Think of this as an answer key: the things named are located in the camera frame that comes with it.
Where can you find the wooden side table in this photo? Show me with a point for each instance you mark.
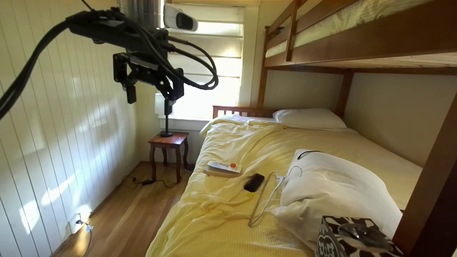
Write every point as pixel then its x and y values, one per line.
pixel 169 141

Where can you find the black and white tissue box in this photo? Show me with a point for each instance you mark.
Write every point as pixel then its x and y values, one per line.
pixel 332 242

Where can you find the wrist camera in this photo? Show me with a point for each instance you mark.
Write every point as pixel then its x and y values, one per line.
pixel 103 29

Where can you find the wooden bunk bed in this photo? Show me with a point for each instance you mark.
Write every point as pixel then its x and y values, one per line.
pixel 392 39

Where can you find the small yellow item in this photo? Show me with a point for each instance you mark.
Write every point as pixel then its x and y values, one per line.
pixel 250 195

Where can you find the black phone case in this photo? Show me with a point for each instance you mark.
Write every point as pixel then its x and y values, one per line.
pixel 254 182

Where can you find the white remote with orange button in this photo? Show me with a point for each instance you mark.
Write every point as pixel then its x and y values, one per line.
pixel 223 166

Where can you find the book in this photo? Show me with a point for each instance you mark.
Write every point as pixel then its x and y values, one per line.
pixel 217 173

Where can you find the yellow striped mattress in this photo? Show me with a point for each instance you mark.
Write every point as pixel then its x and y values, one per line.
pixel 321 30

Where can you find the table lamp with white shade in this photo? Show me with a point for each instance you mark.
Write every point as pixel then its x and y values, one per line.
pixel 166 123

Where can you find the flat white pillow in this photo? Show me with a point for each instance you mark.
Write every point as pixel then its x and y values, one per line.
pixel 309 119

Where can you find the wall socket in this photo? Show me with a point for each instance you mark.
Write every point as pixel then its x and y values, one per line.
pixel 74 224

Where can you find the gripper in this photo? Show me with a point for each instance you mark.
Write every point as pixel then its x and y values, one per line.
pixel 154 53

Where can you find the window with white blinds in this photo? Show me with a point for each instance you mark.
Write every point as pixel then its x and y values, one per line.
pixel 214 96

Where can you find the large crumpled white pillow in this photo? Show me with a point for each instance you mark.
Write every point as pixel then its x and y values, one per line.
pixel 332 189

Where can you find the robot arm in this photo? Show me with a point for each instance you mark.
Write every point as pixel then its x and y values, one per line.
pixel 180 19

